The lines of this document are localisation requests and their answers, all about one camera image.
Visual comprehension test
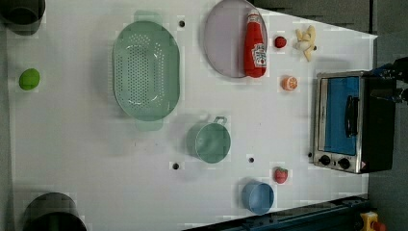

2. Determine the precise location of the blue metal rail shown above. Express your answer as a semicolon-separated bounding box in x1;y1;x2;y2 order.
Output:
184;196;370;231

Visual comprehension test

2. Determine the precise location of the yellow red emergency button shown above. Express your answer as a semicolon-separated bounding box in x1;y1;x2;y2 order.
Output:
360;212;387;231

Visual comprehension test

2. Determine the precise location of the black cylinder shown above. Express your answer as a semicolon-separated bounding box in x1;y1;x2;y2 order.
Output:
0;0;46;36
22;192;88;231

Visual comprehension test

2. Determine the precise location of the black cylinder bottom left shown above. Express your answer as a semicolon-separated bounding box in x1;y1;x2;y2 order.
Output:
22;192;88;231

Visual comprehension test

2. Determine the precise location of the strawberry toy near cup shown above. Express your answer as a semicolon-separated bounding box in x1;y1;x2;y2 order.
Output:
274;167;289;184

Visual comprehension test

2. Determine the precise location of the green lime toy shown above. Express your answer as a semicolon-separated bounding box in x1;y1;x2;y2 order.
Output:
18;68;40;90

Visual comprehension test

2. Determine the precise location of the peeled banana toy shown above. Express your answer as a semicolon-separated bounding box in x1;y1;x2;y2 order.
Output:
294;25;317;62

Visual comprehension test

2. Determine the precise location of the round grey plate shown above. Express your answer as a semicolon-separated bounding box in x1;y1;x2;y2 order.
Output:
203;0;258;78

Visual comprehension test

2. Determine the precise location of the green pot with handle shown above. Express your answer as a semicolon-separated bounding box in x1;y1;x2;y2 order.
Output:
186;116;232;164

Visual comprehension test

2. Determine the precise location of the black cylinder top left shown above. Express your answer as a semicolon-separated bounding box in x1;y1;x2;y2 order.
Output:
0;0;46;36

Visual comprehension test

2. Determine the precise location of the blue cup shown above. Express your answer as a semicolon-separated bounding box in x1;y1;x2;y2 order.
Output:
242;180;274;215

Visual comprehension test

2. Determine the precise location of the green oval colander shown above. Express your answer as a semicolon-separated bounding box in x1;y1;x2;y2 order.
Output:
112;11;180;132

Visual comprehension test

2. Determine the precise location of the silver toaster oven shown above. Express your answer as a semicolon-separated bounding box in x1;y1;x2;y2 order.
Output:
313;71;396;174

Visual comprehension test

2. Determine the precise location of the red plush ketchup bottle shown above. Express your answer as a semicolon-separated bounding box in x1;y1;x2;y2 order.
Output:
243;10;267;78

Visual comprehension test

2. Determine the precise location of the red strawberry toy near plate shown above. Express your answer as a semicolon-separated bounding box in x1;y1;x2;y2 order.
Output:
274;37;287;49

